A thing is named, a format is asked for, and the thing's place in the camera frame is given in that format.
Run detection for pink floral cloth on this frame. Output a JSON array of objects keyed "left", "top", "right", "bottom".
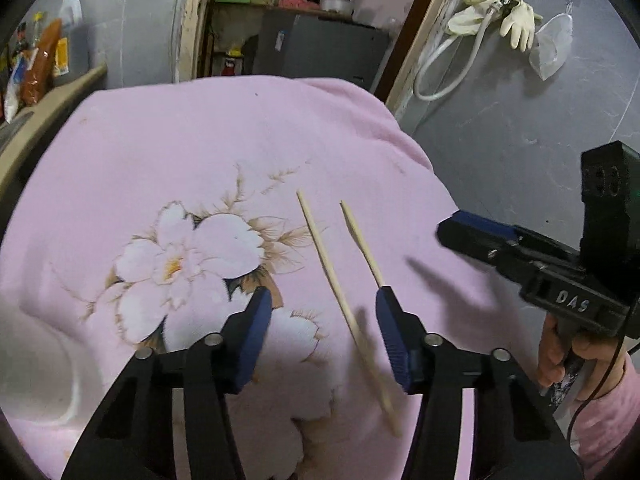
[{"left": 1, "top": 77, "right": 504, "bottom": 479}]

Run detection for beige rubber gloves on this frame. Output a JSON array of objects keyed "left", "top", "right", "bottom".
[{"left": 446, "top": 0, "right": 542, "bottom": 52}]

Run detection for black camera mount box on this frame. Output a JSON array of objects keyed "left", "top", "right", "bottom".
[{"left": 580, "top": 141, "right": 639, "bottom": 278}]

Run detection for large vinegar jug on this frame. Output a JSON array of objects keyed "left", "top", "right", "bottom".
[{"left": 52, "top": 0, "right": 89, "bottom": 87}]

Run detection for clear plastic bag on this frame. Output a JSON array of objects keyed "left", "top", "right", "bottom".
[{"left": 528, "top": 1, "right": 574, "bottom": 81}]

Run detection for grey cabinet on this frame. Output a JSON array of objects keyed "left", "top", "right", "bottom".
[{"left": 253, "top": 9, "right": 390, "bottom": 90}]

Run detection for orange spice bag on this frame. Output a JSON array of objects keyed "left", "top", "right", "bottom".
[{"left": 22, "top": 18, "right": 62, "bottom": 106}]

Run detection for right hand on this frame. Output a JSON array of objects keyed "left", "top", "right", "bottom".
[{"left": 537, "top": 313, "right": 626, "bottom": 402}]

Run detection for bamboo chopstick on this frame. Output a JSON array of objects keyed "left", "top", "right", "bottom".
[
  {"left": 340, "top": 200, "right": 385, "bottom": 288},
  {"left": 296, "top": 190, "right": 401, "bottom": 437}
]

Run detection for white hose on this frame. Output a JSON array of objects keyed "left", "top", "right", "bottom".
[{"left": 413, "top": 0, "right": 507, "bottom": 102}]

